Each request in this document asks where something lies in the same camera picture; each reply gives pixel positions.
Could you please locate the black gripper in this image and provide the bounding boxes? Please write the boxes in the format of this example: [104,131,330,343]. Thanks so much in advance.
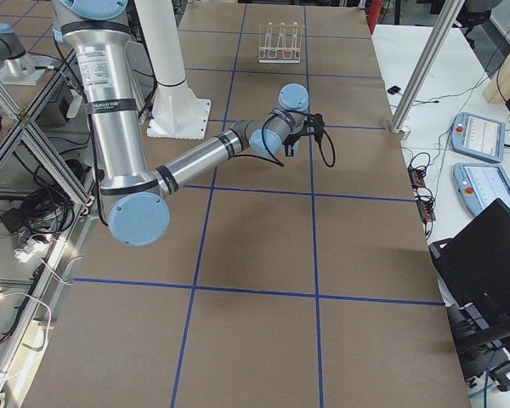
[282,134,301,156]

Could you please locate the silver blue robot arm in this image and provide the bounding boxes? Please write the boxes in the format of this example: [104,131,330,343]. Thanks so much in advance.
[53,1,309,247]

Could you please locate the small black puck device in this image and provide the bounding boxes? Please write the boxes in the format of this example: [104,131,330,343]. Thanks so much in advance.
[387,86,401,94]

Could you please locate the orange black usb hub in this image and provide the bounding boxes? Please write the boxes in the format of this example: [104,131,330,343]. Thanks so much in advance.
[408,167,436,224]

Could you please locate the blue teach pendant near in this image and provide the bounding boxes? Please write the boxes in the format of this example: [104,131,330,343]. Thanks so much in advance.
[453,163,510,216]

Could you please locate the blue teach pendant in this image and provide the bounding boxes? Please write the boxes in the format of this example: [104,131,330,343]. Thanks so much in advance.
[450,111,506,163]
[453,163,510,216]

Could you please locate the blue teach pendant far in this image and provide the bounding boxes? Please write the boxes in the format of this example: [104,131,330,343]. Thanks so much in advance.
[450,111,506,163]

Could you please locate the black laptop computer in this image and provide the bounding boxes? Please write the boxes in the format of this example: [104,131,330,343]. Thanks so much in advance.
[429,199,510,354]

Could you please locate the white wire cup holder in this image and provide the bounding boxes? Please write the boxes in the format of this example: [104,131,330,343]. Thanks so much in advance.
[258,21,304,65]

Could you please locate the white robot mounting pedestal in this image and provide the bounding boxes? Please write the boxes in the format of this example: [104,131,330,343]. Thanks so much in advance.
[135,0,211,140]

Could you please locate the aluminium frame post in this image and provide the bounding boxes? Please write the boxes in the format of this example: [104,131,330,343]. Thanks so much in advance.
[389,0,465,141]

